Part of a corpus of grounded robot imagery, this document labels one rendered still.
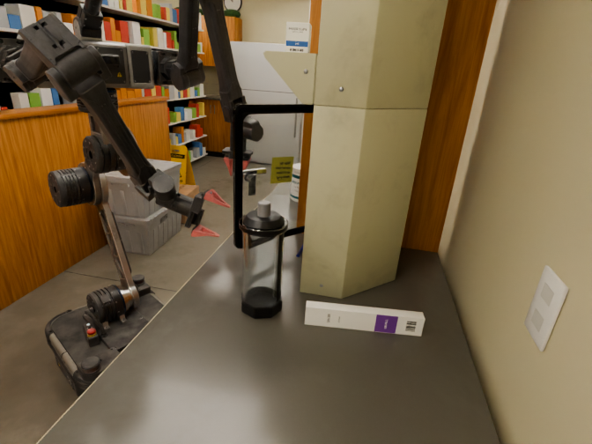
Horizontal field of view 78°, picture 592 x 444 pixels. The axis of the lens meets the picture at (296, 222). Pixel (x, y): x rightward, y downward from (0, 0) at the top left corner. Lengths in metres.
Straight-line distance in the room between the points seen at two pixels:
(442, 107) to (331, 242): 0.54
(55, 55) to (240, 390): 0.74
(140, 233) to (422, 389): 2.67
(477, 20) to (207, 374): 1.09
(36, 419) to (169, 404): 1.45
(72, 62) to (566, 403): 1.02
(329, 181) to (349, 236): 0.14
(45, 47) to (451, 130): 1.02
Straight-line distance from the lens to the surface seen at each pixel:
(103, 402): 0.76
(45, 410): 2.16
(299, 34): 0.88
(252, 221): 0.78
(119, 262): 2.12
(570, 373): 0.65
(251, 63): 5.99
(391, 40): 0.84
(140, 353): 0.83
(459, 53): 1.20
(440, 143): 1.21
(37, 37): 0.95
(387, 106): 0.85
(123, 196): 3.11
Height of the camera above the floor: 1.48
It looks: 23 degrees down
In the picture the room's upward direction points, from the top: 4 degrees clockwise
